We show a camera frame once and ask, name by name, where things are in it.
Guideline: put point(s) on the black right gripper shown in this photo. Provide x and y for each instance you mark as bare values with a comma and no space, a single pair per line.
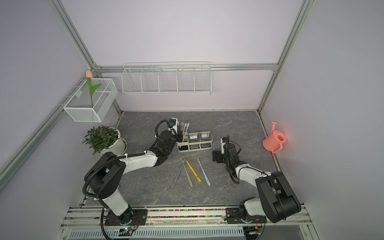
218,154

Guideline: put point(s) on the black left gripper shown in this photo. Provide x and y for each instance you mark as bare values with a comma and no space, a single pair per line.
180,138

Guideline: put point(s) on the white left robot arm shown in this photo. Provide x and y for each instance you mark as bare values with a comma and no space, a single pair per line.
103,179

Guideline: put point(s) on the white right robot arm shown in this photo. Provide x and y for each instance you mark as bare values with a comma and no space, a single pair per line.
276,199

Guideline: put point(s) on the white toothbrush holder caddy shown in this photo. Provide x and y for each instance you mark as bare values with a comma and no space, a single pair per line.
198,141

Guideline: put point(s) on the teal thin toothbrush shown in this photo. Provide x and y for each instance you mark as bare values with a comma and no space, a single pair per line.
204,173

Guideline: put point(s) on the yellow toothbrush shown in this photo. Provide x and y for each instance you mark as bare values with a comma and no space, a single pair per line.
193,171

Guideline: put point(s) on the pink watering can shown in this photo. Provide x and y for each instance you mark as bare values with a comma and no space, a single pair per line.
274,142

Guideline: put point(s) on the potted green plant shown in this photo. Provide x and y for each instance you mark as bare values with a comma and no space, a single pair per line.
103,139

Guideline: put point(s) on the white mesh basket small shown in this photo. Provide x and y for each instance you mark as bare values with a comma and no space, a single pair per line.
78,107

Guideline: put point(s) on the pink artificial tulip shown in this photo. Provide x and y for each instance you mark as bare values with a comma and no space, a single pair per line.
92,88

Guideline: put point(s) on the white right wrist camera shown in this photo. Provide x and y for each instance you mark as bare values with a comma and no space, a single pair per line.
224,144

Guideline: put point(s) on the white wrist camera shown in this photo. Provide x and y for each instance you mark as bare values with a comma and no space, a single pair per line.
224,144
173,125

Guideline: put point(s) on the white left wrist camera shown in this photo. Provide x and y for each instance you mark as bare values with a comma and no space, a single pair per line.
173,125

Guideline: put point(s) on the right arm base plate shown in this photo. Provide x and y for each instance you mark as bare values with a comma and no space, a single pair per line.
238,215

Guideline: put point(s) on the white wire basket long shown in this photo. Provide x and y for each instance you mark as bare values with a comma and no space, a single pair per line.
167,78

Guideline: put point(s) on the white vented cable duct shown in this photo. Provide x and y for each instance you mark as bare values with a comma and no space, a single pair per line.
175,233

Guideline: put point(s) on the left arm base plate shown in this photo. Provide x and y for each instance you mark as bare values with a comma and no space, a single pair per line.
135,217

